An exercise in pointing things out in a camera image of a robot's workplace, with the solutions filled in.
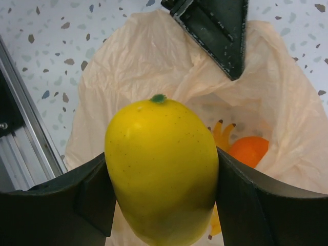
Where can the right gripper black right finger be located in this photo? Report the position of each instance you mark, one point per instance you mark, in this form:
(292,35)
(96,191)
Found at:
(255,209)

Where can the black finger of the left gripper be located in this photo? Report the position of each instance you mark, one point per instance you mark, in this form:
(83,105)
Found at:
(218,27)

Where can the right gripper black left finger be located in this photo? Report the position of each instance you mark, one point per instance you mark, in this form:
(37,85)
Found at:
(76,208)

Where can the aluminium rail frame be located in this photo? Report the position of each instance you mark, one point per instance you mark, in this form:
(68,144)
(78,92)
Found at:
(28,153)

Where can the fake yellow mango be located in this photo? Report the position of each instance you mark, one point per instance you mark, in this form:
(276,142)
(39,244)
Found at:
(163,164)

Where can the orange translucent plastic bag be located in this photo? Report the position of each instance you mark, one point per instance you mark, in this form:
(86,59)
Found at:
(273,99)

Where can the fake orange fruit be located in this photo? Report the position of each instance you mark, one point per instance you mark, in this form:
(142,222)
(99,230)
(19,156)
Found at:
(249,150)

